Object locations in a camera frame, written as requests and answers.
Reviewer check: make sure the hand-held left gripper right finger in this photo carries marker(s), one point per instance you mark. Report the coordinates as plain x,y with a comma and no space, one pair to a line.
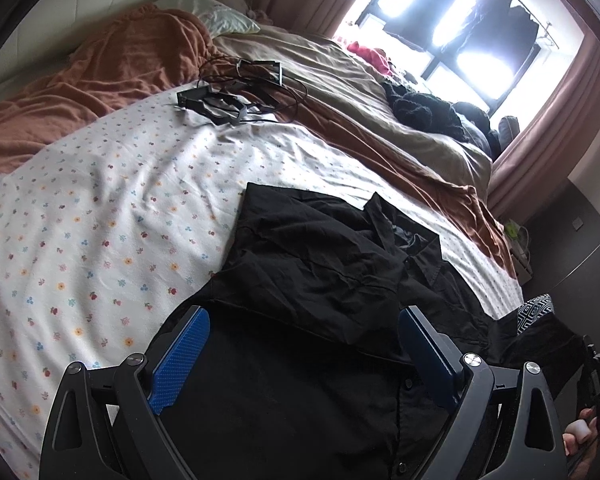
427,360

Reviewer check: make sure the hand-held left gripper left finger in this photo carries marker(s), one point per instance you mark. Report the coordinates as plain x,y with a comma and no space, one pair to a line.
180,355

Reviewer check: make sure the black shirt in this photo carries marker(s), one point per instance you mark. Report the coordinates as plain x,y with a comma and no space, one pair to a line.
305,285

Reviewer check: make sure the dark clothes pile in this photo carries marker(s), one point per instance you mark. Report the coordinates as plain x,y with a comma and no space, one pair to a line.
430,107

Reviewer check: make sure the person's right hand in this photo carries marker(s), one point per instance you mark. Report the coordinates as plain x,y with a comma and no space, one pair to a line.
577,432

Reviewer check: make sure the black white patterned cloth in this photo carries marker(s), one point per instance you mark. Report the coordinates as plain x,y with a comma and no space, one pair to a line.
535,310

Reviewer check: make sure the floral bed sheet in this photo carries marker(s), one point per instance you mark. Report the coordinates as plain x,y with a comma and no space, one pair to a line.
105,235

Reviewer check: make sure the green object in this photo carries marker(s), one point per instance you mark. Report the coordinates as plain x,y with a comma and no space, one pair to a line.
514,235

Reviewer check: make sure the black stand device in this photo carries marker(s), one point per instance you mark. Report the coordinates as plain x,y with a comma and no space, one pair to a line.
205,102

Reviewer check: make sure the orange blanket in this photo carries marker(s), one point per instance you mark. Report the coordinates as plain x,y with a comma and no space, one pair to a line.
105,75

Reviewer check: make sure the beige duvet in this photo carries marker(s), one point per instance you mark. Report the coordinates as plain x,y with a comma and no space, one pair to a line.
330,75

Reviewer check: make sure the red cloth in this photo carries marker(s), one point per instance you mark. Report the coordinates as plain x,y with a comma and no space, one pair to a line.
367,55

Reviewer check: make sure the pale green pillow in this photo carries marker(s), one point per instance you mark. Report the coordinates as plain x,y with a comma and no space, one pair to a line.
215,12

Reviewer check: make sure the dark hanging garment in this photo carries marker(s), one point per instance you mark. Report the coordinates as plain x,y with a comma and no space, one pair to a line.
507,20
430,15

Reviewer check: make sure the wall socket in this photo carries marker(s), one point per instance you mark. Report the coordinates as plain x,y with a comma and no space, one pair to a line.
577,223

